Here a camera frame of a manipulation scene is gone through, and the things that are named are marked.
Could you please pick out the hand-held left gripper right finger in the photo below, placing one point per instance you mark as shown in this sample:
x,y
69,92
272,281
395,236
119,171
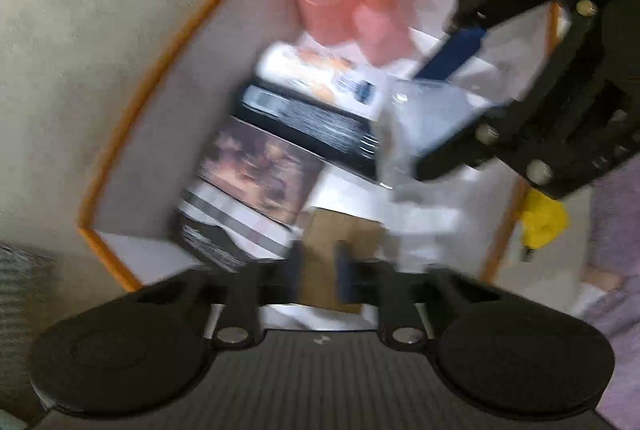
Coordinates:
x,y
345,280

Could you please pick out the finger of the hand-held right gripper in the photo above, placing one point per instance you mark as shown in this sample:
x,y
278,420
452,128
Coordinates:
x,y
565,109
455,52

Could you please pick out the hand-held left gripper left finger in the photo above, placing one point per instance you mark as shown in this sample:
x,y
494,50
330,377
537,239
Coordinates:
x,y
295,277

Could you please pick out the small brown cardboard box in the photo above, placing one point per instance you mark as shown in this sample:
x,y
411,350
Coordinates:
x,y
340,230

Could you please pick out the pink pump bottle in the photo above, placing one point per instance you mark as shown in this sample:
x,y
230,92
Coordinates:
x,y
382,17

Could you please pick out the white snack packet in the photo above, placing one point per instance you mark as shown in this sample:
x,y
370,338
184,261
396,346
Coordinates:
x,y
315,74

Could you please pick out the orange-rimmed white bin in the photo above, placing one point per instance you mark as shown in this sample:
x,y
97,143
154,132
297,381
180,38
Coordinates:
x,y
165,99

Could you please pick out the striped box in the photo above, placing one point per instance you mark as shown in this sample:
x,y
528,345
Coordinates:
x,y
225,230

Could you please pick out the yellow cloth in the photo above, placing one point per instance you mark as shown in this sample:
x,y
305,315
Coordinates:
x,y
542,220

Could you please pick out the dark picture book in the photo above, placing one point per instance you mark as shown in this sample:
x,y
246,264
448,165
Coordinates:
x,y
260,164

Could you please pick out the purple fuzzy blanket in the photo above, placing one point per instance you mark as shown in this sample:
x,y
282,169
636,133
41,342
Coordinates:
x,y
617,235

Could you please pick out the black box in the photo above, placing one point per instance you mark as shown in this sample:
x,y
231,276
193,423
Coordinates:
x,y
310,124

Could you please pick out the grey knitted pillow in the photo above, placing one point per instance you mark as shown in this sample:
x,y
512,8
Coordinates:
x,y
20,310

